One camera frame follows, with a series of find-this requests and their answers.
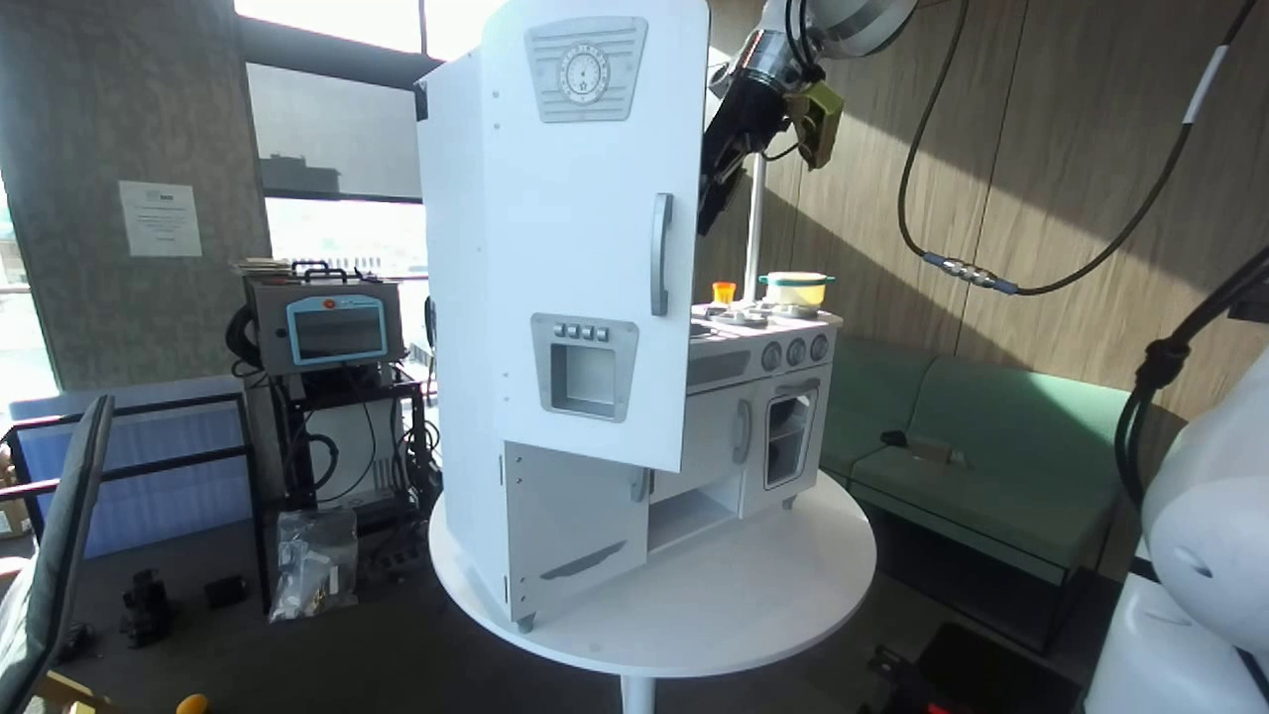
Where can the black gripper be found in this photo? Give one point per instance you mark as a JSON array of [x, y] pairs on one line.
[[747, 120]]

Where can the white fridge door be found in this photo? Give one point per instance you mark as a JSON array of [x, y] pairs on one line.
[[571, 525], [592, 140]]

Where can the white toy oven door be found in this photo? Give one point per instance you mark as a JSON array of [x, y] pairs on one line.
[[789, 420]]

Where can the small white cupboard door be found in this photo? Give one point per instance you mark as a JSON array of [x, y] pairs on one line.
[[718, 439]]

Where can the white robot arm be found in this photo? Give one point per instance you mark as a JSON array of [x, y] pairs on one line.
[[1190, 621]]

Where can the grey toy faucet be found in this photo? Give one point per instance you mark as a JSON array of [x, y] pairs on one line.
[[756, 228]]

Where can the small orange cup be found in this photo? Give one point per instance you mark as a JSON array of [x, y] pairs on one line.
[[725, 291]]

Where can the green rimmed white bowl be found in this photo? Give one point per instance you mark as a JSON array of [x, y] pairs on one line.
[[795, 287]]

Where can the white toy kitchen cabinet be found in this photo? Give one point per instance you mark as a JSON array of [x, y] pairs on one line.
[[725, 354]]

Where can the green cushioned bench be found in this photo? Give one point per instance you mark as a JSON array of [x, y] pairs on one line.
[[1005, 463]]

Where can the round white table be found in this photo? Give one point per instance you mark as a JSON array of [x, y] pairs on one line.
[[739, 601]]

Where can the grey monitor device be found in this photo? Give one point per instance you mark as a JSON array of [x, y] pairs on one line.
[[323, 317]]

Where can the black equipment cart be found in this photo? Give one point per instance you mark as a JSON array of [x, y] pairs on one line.
[[343, 441]]

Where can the white paper sign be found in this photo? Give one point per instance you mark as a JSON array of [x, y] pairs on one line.
[[160, 221]]

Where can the clear plastic bag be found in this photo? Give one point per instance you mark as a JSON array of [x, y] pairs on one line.
[[316, 563]]

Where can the wrist mounted yellow camera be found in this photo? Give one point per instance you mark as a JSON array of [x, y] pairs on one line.
[[814, 120]]

